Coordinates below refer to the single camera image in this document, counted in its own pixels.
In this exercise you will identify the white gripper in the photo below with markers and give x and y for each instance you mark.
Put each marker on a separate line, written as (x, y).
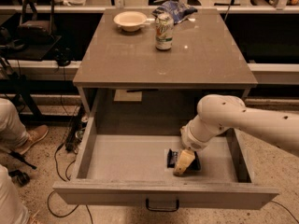
(192, 142)

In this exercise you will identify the dark blue rxbar wrapper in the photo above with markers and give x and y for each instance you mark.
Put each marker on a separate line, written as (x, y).
(172, 157)

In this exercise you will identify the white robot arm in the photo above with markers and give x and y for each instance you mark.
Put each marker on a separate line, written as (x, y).
(218, 113)

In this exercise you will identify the open grey top drawer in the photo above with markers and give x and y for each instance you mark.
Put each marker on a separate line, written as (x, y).
(122, 158)

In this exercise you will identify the grey counter cabinet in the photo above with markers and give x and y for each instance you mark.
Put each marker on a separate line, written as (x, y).
(204, 55)

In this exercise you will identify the paper label inside cabinet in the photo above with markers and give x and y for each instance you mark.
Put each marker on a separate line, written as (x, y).
(127, 96)

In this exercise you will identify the black power strip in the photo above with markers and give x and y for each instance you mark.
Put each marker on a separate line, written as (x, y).
(76, 128)

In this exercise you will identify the green white soda can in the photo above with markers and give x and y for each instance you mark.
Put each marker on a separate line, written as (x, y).
(164, 31)

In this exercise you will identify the blue chip bag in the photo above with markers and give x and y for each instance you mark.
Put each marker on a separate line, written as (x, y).
(178, 11)

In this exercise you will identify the white ceramic bowl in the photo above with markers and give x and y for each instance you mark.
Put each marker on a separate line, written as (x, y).
(131, 21)

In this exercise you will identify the black headphones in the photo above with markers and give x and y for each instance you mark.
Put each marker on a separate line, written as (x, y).
(63, 57)

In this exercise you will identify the person leg with tan shoe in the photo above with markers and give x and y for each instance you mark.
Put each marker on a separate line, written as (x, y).
(13, 133)

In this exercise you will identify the person leg in white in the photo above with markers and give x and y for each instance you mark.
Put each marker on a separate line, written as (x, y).
(12, 210)

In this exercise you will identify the black drawer handle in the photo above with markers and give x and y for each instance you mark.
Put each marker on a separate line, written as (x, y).
(167, 207)

